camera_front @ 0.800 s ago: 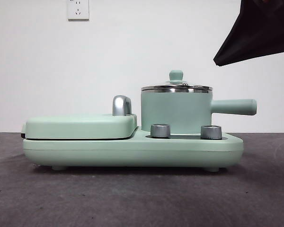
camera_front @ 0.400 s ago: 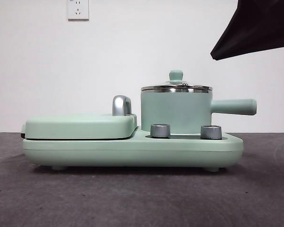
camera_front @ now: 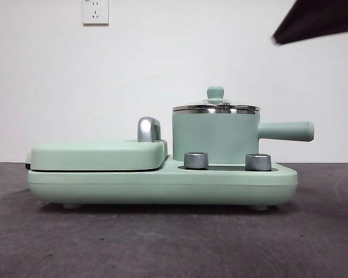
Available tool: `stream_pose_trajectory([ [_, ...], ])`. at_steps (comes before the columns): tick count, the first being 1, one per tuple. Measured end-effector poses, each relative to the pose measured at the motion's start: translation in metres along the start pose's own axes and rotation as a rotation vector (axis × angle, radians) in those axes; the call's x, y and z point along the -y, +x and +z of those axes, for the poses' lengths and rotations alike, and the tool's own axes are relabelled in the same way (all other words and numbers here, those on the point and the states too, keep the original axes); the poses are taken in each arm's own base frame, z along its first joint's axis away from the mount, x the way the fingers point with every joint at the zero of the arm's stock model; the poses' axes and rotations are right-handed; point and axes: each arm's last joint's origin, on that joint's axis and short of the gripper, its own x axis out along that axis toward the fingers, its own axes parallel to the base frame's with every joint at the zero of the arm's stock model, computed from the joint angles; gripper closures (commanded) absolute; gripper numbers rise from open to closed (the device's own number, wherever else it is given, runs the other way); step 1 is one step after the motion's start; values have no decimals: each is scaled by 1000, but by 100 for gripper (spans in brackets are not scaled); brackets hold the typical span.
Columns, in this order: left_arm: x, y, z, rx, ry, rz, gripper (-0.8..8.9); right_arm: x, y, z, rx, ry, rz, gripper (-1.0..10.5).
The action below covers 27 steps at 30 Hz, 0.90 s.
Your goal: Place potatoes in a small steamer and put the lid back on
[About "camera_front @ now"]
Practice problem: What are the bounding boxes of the glass pot lid green knob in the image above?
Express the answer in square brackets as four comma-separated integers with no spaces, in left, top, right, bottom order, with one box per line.
[172,85,261,114]

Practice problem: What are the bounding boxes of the silver control knob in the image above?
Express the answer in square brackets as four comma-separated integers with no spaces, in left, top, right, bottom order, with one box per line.
[245,152,273,171]
[183,151,209,170]

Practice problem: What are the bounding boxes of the mint green breakfast machine base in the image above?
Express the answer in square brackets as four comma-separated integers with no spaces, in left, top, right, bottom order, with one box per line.
[27,153,299,210]

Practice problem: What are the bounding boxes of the mint green hinged griddle cover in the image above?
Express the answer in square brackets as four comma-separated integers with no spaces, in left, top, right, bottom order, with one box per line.
[24,138,169,172]

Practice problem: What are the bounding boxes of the mint green pot with handle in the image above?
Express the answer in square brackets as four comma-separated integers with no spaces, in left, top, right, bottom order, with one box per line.
[172,109,315,162]

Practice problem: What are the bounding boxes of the chrome griddle cover handle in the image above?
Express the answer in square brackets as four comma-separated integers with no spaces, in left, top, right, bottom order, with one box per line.
[137,116,164,143]

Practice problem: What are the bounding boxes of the white wall socket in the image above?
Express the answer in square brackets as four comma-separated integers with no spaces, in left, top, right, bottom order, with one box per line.
[81,0,110,27]

